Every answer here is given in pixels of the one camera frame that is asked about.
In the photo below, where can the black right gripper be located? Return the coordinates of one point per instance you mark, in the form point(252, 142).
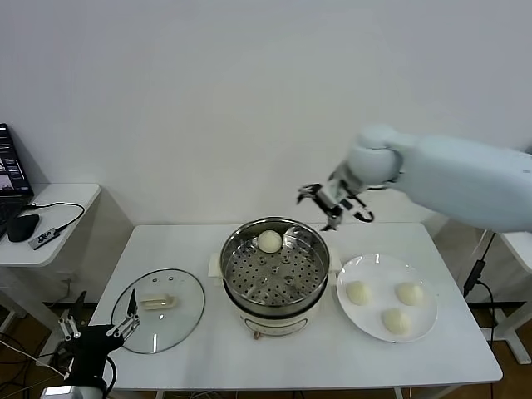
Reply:
point(332, 199)

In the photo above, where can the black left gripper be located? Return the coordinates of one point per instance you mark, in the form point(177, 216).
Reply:
point(93, 345)

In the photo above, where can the round glass pot lid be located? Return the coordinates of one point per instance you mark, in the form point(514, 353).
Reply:
point(160, 302)

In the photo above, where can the white steamed baozi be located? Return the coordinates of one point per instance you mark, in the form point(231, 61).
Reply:
point(358, 293)
point(269, 241)
point(396, 321)
point(409, 294)

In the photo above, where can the black computer mouse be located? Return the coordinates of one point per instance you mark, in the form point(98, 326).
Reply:
point(23, 228)

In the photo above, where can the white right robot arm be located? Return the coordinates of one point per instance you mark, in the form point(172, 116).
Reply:
point(457, 178)

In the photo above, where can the stainless steel steamer basket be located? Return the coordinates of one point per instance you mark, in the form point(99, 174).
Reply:
point(274, 287)

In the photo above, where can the white round plate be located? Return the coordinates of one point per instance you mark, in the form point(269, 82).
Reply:
point(378, 282)

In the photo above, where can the white electric cooker pot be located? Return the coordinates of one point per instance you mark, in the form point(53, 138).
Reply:
point(274, 323)

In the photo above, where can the black open laptop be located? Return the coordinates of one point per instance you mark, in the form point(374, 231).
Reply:
point(10, 166)

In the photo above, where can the white wall socket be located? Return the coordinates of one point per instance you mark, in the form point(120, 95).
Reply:
point(68, 277)

